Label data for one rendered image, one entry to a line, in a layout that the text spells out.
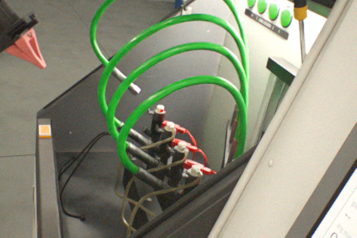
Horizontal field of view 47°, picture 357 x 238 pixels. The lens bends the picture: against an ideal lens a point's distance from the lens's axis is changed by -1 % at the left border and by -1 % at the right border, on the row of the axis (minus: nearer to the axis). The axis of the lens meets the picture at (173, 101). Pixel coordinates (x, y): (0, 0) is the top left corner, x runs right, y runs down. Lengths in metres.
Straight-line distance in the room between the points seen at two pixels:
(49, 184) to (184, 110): 0.54
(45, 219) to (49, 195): 0.08
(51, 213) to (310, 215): 0.57
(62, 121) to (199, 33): 0.49
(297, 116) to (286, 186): 0.09
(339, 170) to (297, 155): 0.08
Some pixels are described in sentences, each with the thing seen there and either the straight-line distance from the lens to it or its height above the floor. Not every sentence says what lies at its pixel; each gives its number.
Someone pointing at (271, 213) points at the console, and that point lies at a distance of 0.59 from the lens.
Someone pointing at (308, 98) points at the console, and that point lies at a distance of 0.57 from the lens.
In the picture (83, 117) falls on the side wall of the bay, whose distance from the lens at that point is 1.28.
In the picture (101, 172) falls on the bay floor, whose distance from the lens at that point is 1.26.
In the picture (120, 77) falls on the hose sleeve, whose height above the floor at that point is 1.17.
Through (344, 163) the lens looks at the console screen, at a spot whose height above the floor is 1.34.
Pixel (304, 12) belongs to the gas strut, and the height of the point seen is 1.46.
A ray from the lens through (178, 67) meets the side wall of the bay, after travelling 1.28.
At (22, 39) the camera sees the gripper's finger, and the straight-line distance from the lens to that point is 0.83.
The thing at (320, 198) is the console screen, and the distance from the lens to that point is 0.52.
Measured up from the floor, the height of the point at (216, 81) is 1.32.
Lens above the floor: 1.56
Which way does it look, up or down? 24 degrees down
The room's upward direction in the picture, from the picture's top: 11 degrees clockwise
